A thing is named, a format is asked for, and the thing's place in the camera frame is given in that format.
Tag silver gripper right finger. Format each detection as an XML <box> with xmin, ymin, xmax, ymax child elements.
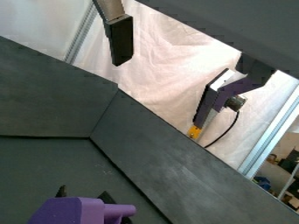
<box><xmin>188</xmin><ymin>53</ymin><xmax>276</xmax><ymax>139</ymax></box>

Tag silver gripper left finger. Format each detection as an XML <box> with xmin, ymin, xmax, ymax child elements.
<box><xmin>92</xmin><ymin>0</ymin><xmax>133</xmax><ymax>67</ymax></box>

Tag purple three prong object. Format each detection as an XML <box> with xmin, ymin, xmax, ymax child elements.
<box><xmin>26</xmin><ymin>197</ymin><xmax>136</xmax><ymax>224</ymax></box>

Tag black cable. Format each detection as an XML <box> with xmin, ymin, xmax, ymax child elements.
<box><xmin>201</xmin><ymin>109</ymin><xmax>240</xmax><ymax>149</ymax></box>

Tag aluminium frame post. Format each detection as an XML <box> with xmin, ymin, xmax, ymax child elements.
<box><xmin>237</xmin><ymin>85</ymin><xmax>299</xmax><ymax>179</ymax></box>

